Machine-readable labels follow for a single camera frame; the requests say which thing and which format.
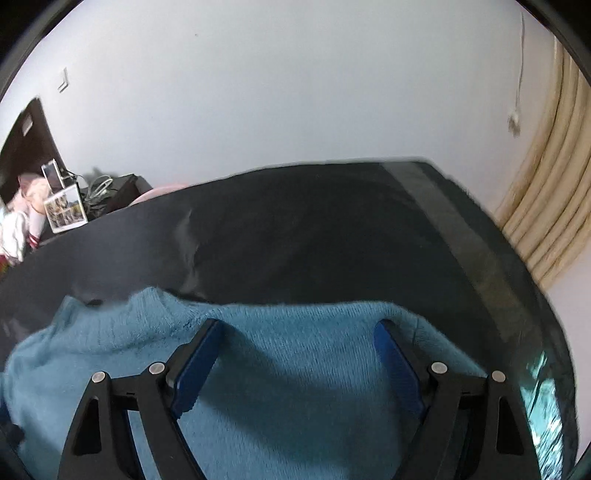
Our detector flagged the blue knitted sweater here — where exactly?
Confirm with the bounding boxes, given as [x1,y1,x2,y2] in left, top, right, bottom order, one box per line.
[0,286,490,480]

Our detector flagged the tangled grey cables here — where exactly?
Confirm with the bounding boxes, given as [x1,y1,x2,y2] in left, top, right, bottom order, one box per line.
[79,173,116,206]

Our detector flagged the dark wooden headboard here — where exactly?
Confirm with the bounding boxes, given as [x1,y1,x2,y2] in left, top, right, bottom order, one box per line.
[0,97,63,208]

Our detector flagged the beige curtain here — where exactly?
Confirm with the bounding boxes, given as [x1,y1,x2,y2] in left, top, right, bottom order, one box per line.
[494,41,591,294]

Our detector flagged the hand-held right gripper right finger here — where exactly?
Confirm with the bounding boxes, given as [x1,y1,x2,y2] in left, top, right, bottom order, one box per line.
[374,318,543,480]

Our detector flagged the white tablet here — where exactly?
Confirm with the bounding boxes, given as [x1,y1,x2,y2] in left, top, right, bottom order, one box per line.
[41,159,65,190]

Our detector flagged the white cloth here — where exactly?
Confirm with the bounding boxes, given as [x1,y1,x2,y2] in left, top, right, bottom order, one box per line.
[0,210,31,260]

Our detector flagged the white wall cable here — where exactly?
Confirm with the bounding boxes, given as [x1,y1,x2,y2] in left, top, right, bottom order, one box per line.
[507,11,528,136]

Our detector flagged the pink patterned bedding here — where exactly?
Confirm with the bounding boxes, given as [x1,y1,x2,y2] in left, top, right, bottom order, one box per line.
[11,173,52,232]

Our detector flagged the photo print box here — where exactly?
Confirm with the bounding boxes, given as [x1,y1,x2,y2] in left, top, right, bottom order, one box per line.
[44,187,88,233]

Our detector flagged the black box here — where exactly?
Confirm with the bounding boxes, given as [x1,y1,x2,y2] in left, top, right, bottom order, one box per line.
[108,174,153,212]

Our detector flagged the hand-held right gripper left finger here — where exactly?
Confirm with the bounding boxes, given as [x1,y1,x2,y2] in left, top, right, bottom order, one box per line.
[58,318,227,480]

